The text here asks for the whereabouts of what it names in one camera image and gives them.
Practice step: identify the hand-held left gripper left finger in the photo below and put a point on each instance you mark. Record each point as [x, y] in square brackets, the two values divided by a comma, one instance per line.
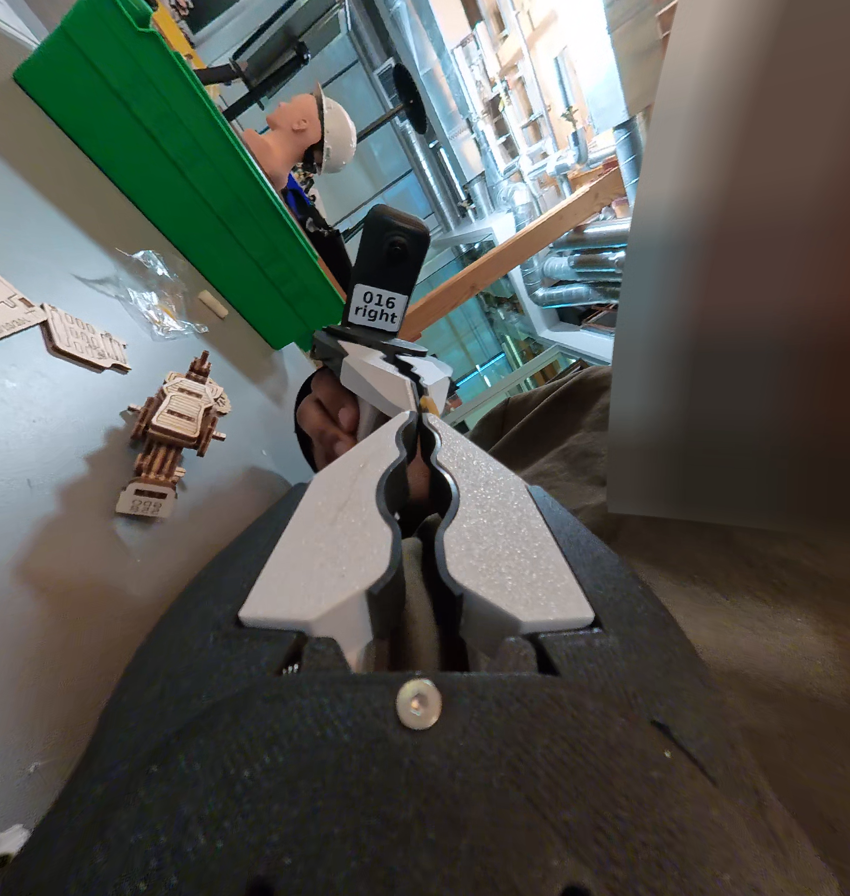
[320, 560]

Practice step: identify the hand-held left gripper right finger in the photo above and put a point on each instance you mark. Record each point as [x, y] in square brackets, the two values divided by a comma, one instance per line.
[516, 553]

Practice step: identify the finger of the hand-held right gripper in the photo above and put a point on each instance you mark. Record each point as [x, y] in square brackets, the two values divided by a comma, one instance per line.
[435, 381]
[372, 381]

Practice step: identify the wooden model car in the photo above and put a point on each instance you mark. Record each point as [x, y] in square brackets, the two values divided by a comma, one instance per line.
[180, 413]

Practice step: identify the person's right hand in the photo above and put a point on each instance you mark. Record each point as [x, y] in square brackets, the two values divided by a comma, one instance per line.
[330, 427]

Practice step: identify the white hard hat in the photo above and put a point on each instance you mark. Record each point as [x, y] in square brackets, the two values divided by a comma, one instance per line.
[337, 129]

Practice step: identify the slanted wooden beam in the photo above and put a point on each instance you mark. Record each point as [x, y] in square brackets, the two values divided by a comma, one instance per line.
[523, 241]

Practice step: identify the black floor lamp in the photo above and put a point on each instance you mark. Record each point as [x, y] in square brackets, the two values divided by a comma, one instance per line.
[407, 91]

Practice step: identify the mannequin head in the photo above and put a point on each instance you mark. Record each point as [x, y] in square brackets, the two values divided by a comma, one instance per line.
[292, 122]

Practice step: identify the small white block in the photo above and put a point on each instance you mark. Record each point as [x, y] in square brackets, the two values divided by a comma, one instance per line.
[213, 304]

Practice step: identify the clear plastic bag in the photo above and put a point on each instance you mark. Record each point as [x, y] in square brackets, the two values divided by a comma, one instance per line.
[152, 308]

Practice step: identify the green plastic bin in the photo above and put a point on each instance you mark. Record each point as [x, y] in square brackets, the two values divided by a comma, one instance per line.
[152, 140]

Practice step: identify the small slotted wooden piece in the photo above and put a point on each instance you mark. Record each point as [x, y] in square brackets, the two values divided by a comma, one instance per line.
[50, 325]

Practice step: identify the wooden puzzle sheet with gear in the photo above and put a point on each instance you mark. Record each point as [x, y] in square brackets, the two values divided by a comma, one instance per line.
[19, 325]

